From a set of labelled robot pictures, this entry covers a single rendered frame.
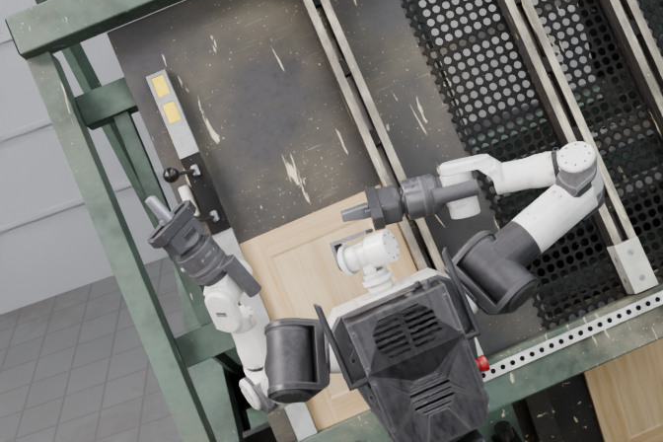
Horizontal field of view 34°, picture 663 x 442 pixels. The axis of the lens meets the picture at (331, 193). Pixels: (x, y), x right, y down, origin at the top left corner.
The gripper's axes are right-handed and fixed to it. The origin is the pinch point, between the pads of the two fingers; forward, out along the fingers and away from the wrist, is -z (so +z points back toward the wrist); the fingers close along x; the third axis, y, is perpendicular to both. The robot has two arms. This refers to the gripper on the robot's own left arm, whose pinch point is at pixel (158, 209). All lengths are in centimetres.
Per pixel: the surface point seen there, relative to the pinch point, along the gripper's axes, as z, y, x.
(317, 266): 44, -17, 28
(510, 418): 96, 11, 27
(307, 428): 69, -16, -2
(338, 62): 11, -10, 64
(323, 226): 38, -16, 35
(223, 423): 72, -58, -4
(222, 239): 25.5, -27.9, 18.1
